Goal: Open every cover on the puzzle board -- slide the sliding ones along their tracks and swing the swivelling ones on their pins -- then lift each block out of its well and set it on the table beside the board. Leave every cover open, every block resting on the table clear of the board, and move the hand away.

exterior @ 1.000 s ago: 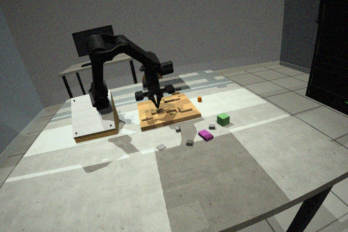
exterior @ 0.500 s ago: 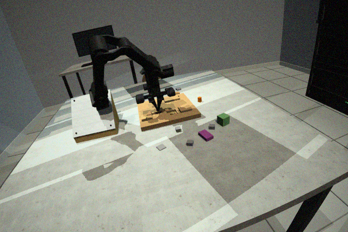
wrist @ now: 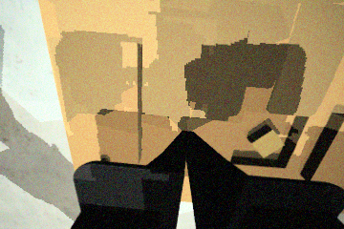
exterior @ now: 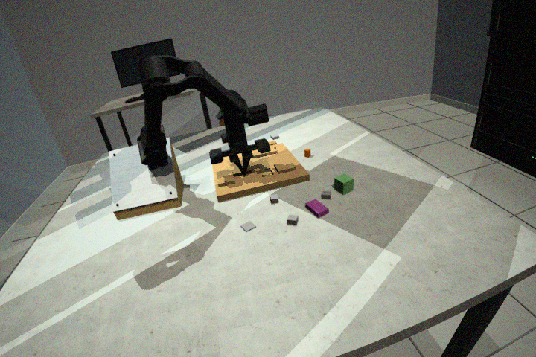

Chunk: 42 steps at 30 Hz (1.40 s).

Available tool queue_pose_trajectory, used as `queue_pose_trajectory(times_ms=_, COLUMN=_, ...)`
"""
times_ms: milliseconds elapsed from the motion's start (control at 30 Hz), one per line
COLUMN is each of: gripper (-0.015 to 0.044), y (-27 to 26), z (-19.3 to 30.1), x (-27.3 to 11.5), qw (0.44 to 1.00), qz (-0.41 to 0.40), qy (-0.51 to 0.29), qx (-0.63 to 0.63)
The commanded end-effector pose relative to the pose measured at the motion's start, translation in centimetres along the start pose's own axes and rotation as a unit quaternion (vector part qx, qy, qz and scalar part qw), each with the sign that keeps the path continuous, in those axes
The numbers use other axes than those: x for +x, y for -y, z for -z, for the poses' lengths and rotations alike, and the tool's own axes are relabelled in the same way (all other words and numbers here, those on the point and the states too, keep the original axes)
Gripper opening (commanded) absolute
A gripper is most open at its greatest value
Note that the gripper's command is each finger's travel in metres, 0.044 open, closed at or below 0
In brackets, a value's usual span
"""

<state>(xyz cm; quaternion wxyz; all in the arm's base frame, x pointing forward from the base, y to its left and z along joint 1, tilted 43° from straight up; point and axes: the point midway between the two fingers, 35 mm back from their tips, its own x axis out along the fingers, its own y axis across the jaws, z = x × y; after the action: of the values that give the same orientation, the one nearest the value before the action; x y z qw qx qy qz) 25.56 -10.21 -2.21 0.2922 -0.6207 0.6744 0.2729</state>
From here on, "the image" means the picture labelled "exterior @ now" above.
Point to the purple rectangular block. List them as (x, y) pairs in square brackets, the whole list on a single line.
[(317, 208)]

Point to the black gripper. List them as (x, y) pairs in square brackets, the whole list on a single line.
[(238, 144)]

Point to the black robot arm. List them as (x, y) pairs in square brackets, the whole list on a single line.
[(157, 87)]

